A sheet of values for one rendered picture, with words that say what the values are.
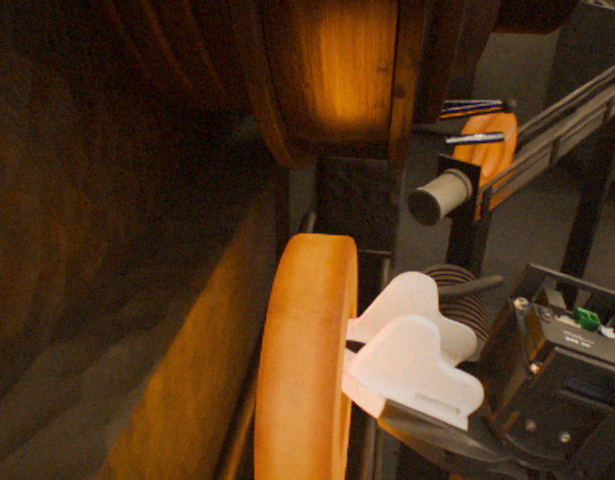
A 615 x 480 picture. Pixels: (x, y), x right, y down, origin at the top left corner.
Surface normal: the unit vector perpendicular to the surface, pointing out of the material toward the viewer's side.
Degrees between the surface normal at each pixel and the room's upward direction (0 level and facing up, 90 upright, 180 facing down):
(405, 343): 90
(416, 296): 88
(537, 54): 90
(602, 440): 91
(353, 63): 125
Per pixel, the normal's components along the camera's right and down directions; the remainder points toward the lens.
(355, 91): -0.14, 0.92
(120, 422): 0.39, -0.77
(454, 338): -0.10, 0.45
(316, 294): -0.07, -0.64
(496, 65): -0.41, 0.44
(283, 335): -0.11, -0.44
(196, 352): 0.99, 0.09
